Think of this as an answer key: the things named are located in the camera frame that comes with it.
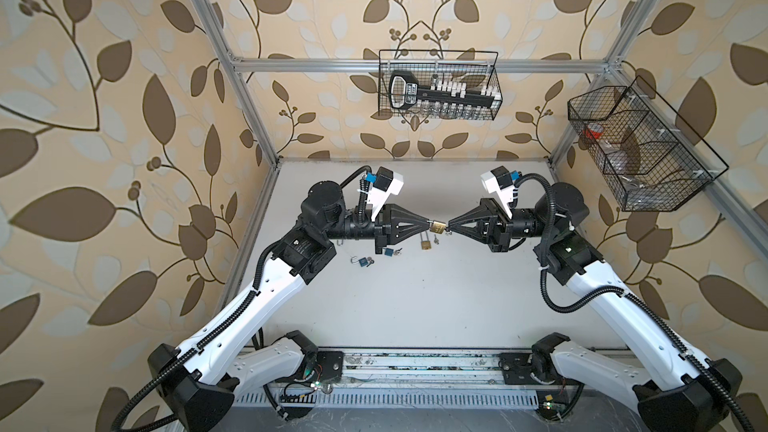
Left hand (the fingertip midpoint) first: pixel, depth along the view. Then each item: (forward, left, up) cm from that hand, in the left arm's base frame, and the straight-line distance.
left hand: (429, 228), depth 54 cm
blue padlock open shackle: (+16, +8, -41) cm, 45 cm away
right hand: (+1, -5, -2) cm, 5 cm away
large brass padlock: (+19, -3, -40) cm, 44 cm away
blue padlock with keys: (+12, +17, -41) cm, 46 cm away
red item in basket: (+42, -51, -10) cm, 67 cm away
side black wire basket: (+25, -56, -5) cm, 61 cm away
